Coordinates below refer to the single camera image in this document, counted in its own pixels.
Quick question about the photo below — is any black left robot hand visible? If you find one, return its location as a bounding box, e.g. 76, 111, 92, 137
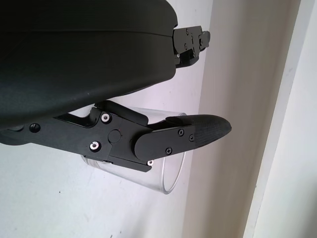
0, 0, 232, 174

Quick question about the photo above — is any clear glass cup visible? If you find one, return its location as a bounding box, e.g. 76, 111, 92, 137
83, 107, 187, 195

